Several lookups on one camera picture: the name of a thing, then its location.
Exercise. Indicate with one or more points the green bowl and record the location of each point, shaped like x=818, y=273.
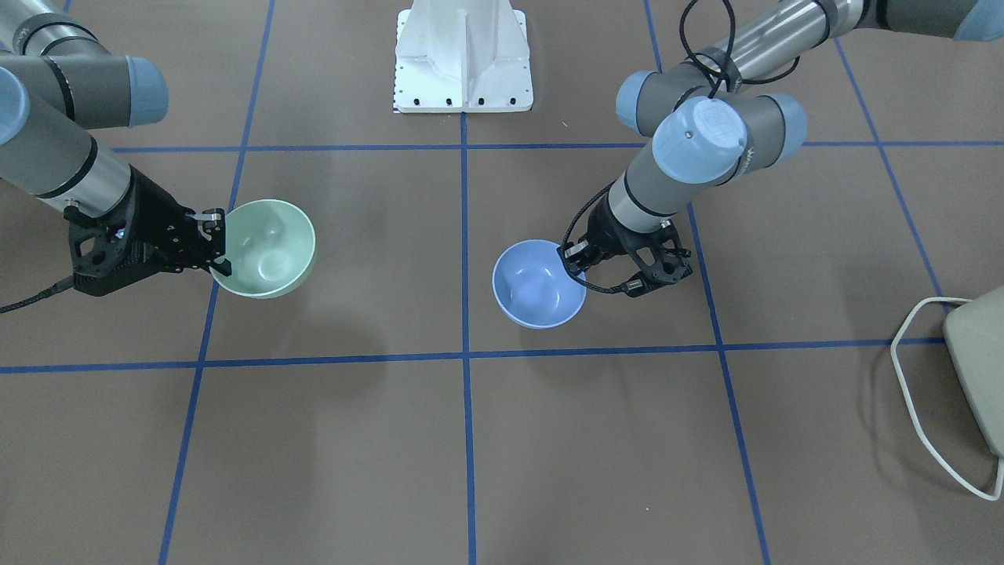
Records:
x=271, y=247

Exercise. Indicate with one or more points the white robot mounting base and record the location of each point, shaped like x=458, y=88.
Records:
x=462, y=56

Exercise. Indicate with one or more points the blue bowl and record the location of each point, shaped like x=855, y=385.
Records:
x=532, y=287

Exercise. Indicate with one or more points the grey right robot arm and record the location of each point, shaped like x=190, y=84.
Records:
x=59, y=84

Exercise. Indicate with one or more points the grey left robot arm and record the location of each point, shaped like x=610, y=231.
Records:
x=703, y=134

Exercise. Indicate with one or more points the white chair with metal frame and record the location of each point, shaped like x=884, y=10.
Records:
x=973, y=333

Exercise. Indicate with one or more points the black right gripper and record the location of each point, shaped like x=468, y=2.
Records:
x=157, y=213

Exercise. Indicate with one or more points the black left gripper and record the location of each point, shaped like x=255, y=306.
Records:
x=605, y=228

